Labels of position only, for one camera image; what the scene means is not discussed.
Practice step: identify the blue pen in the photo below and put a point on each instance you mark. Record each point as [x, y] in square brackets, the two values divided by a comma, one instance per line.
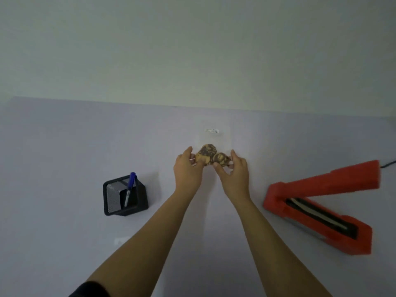
[130, 188]

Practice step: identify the person's right thumb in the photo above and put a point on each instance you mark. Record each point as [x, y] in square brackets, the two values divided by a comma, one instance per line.
[219, 168]

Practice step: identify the clear plastic bag white label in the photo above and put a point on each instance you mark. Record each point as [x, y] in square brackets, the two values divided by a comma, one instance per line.
[216, 136]

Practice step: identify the person's left forearm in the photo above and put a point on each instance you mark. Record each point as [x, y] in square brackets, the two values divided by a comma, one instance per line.
[145, 241]

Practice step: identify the red heat sealer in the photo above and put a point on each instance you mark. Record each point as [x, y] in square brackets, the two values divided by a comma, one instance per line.
[328, 182]

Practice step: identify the person's left thumb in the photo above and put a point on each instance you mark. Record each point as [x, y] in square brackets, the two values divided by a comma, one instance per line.
[199, 163]

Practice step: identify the black sleeve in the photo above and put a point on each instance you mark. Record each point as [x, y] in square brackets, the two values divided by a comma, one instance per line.
[89, 290]

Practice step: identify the person's right hand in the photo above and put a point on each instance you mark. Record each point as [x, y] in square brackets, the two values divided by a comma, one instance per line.
[237, 179]

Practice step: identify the black mesh pen holder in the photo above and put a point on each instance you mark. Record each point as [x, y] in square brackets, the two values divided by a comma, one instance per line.
[136, 204]

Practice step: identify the person's right forearm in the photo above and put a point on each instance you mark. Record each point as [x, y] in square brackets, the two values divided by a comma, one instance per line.
[272, 247]

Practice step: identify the person's left hand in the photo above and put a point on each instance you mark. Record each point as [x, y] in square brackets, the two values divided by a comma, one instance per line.
[185, 173]

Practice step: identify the small brown marbled cookie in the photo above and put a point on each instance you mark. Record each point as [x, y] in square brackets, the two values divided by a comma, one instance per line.
[221, 158]

